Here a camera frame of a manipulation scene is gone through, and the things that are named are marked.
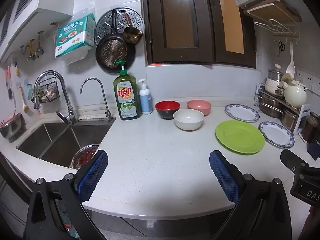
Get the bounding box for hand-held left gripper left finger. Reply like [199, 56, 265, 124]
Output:
[24, 150, 108, 240]

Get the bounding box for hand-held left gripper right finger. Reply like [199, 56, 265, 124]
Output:
[209, 150, 293, 240]

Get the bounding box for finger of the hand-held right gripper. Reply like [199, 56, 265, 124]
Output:
[280, 149, 313, 174]

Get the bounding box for blue floral white plate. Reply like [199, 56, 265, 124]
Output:
[224, 104, 260, 123]
[258, 121, 295, 148]

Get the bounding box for green plate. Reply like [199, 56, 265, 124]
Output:
[215, 120, 265, 155]

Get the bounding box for white bowl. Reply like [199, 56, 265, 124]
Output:
[173, 109, 204, 131]

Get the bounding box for pink bowl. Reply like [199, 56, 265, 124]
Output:
[187, 100, 212, 117]

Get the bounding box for red bowl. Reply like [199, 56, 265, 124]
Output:
[155, 100, 181, 120]

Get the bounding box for steel strainer with red fruit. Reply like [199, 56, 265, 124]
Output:
[72, 144, 100, 169]

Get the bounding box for black box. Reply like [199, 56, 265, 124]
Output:
[307, 140, 320, 160]

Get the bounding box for dark glass jar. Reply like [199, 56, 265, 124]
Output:
[301, 112, 320, 143]

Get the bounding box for white pot rack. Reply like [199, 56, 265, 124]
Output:
[254, 82, 312, 135]

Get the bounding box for small steel pot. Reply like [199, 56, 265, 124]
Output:
[282, 107, 300, 132]

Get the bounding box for steel kitchen sink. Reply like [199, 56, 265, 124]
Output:
[15, 120, 114, 168]

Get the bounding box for large steel pot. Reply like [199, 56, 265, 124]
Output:
[259, 94, 285, 119]

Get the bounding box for cream ceramic kettle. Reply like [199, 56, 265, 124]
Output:
[284, 80, 307, 108]

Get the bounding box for cream pot with glass lid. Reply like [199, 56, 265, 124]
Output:
[264, 64, 285, 97]

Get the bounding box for tall chrome faucet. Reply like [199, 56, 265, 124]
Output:
[34, 71, 78, 125]

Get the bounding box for small gooseneck faucet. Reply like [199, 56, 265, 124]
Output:
[80, 78, 116, 123]

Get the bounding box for green dish soap bottle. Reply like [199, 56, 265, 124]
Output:
[113, 60, 142, 121]

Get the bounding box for white pump bottle blue label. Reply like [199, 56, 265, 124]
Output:
[138, 79, 153, 114]

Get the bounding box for steel bowl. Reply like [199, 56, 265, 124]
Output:
[0, 114, 27, 143]

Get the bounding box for white plastic spoon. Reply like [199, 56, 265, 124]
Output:
[286, 41, 296, 75]

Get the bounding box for hanging dish brush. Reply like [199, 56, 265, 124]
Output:
[18, 85, 30, 113]

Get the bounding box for black frying pan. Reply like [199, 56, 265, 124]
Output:
[96, 42, 136, 74]

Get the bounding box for bronze dotted frying pan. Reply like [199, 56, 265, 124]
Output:
[96, 11, 129, 69]

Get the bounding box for paper towel pack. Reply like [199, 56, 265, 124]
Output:
[54, 14, 96, 65]

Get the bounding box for small brass pot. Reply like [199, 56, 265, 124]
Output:
[123, 10, 144, 44]

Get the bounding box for round metal steamer tray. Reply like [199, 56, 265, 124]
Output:
[95, 7, 145, 46]

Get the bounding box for wooden cutting board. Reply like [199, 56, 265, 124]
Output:
[244, 0, 302, 22]

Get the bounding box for white wall power outlets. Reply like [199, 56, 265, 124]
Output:
[296, 70, 320, 92]

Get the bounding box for black wire basket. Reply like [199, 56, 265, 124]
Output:
[35, 77, 60, 103]

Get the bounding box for white wire hanging rack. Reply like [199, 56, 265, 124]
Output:
[254, 19, 300, 39]

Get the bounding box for wall pipe valves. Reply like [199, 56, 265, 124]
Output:
[20, 30, 45, 61]

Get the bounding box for dark wooden window frame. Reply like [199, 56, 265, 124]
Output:
[140, 0, 257, 68]

